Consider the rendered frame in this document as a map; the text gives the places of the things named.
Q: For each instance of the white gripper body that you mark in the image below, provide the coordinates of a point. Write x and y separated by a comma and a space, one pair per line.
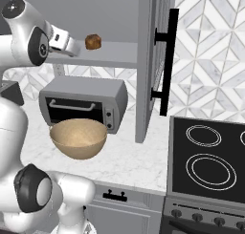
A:
73, 47

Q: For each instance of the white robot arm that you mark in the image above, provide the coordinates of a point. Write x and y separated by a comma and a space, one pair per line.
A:
12, 132

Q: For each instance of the brown bread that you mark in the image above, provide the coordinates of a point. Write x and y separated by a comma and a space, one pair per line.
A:
93, 42

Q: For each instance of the grey cabinet door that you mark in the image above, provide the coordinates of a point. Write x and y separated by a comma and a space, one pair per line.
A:
145, 69

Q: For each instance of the tan basket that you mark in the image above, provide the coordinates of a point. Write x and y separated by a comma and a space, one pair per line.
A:
78, 137

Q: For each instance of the grey toaster oven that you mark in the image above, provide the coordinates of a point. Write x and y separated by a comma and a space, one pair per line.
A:
95, 88

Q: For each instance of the dark grey appliance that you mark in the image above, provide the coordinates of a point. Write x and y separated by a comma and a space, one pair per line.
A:
12, 93

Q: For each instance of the grey drawer front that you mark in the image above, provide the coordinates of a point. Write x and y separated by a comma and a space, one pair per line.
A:
143, 198

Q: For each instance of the black hob stove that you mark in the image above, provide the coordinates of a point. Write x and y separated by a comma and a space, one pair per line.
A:
207, 161

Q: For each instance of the grey base cupboard door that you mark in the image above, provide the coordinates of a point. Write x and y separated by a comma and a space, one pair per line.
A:
124, 220

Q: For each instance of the dark stove knob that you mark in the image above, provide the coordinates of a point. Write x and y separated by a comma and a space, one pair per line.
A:
197, 217
241, 225
176, 213
219, 221

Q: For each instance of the white wall outlet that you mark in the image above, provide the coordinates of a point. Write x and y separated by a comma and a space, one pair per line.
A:
59, 70

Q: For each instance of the grey wall cabinet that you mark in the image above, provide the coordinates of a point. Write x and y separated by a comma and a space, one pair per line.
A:
108, 15

